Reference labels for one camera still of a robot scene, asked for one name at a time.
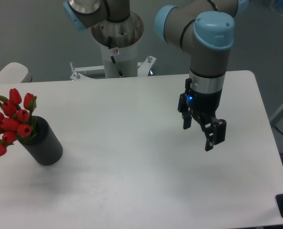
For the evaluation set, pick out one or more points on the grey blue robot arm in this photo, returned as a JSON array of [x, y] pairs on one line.
[[204, 29]]

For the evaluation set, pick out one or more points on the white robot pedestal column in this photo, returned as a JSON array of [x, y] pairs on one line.
[[119, 45]]

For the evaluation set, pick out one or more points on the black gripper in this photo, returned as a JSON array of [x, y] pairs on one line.
[[202, 107]]

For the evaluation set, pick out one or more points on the red tulip bouquet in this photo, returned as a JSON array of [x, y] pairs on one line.
[[17, 121]]

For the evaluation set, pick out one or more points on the white chair armrest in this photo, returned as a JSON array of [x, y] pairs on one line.
[[15, 72]]

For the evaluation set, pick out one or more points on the dark grey ribbed vase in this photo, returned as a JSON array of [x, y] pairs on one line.
[[44, 147]]

